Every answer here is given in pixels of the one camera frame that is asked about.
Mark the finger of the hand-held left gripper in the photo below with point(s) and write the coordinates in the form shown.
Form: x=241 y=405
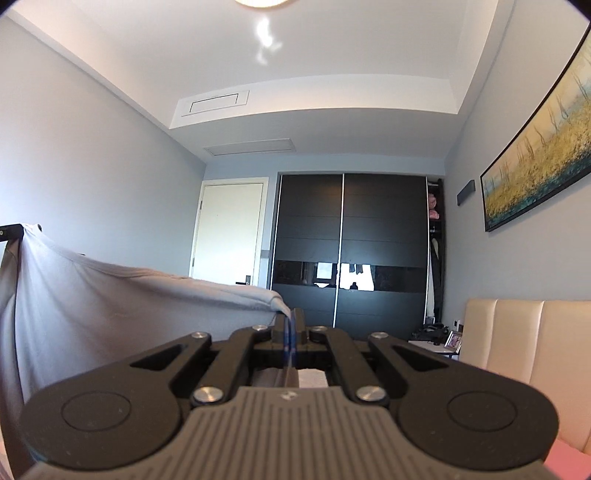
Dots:
x=9 y=232

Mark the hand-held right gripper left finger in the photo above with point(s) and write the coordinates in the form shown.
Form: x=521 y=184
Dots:
x=280 y=333

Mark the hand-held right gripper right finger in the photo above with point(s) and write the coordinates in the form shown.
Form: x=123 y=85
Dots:
x=300 y=334

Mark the taupe shirt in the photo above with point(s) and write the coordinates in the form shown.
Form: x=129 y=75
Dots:
x=92 y=300

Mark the white door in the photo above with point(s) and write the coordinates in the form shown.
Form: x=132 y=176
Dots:
x=226 y=230

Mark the black sliding-door wardrobe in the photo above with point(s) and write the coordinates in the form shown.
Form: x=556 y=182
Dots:
x=351 y=221

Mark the black bag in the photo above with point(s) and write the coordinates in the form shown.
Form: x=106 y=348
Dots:
x=429 y=333

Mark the white nightstand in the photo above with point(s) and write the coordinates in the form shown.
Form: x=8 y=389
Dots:
x=434 y=348

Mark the pink folded cloth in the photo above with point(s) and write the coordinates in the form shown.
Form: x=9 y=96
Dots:
x=433 y=205

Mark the cream padded headboard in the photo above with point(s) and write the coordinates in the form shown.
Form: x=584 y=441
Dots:
x=531 y=346

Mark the pink printed pillow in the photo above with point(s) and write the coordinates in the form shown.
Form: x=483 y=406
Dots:
x=568 y=461

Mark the framed landscape painting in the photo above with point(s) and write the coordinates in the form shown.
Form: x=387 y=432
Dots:
x=545 y=161

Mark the round ceiling lamp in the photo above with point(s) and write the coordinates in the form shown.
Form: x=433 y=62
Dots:
x=264 y=2

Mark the photo frame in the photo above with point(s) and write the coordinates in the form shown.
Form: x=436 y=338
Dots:
x=453 y=340

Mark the black wall lamp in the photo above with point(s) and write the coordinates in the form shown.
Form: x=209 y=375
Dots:
x=465 y=194

